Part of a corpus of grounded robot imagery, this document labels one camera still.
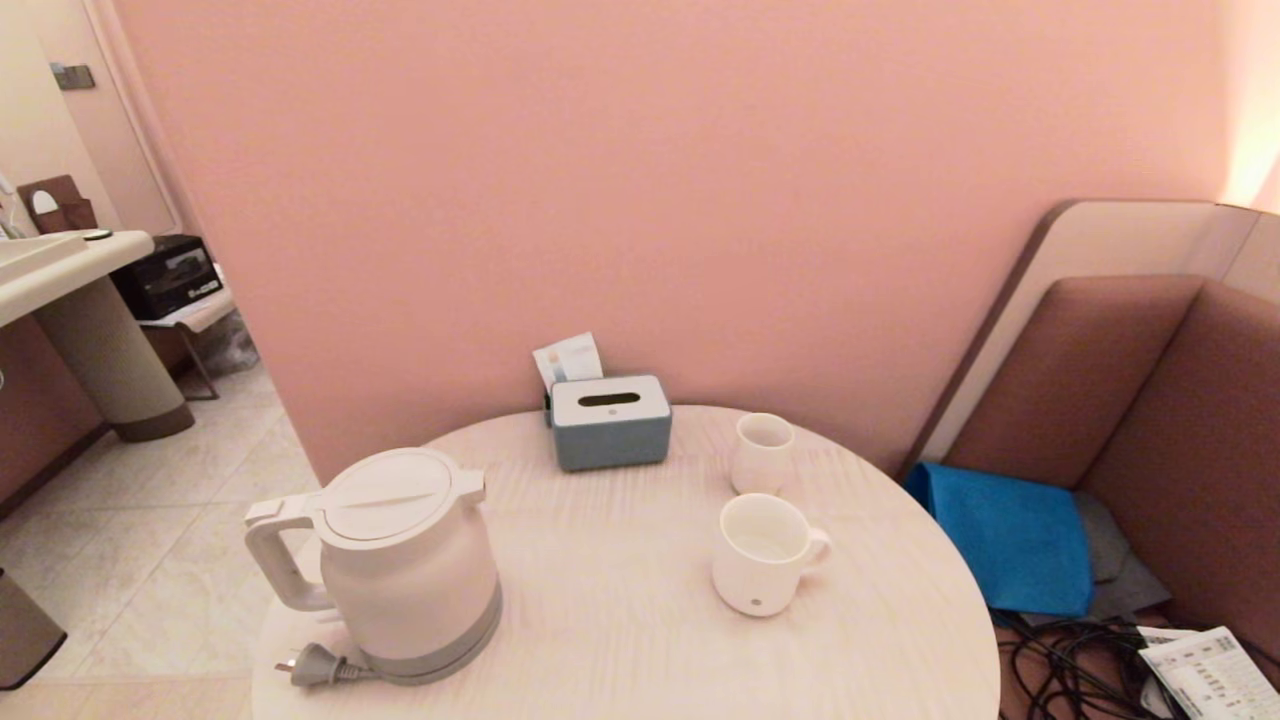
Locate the white electric kettle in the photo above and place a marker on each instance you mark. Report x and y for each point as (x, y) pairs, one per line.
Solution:
(410, 570)

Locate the white paper cards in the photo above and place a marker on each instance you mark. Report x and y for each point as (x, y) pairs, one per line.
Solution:
(570, 358)

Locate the grey tissue box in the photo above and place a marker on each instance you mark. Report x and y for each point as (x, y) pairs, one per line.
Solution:
(610, 435)

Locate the small white cup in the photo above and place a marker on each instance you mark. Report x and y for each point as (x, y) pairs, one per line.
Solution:
(762, 465)

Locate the grey round kettle base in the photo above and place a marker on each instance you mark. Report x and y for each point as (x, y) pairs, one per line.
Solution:
(440, 677)

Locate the clear plastic bag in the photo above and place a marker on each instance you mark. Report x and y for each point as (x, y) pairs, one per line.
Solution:
(232, 345)

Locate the blue cloth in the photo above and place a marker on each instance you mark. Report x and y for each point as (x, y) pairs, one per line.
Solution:
(1010, 540)

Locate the grey power plug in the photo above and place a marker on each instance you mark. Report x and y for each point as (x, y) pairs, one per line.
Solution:
(312, 665)

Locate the white stool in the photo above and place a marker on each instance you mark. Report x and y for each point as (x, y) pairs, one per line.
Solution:
(190, 315)

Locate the black box appliance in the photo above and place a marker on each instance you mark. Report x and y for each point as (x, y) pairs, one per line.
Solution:
(165, 278)

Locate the grey felt mat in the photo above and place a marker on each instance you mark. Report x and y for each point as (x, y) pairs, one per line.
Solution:
(1110, 550)

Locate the white washbasin counter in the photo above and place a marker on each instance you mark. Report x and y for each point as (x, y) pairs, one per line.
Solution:
(110, 350)

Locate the brown upholstered sofa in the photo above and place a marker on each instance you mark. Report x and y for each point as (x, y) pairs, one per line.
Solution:
(1180, 430)

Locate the brown tissue holder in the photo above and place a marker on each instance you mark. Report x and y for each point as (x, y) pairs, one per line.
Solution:
(65, 205)

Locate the printed paper sheet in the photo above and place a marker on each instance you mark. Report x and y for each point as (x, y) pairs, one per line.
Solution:
(1200, 675)

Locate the brown waste bin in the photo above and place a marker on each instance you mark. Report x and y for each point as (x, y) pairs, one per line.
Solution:
(25, 630)

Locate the grey wall switch plate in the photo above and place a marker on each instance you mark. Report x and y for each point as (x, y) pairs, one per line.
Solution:
(75, 77)

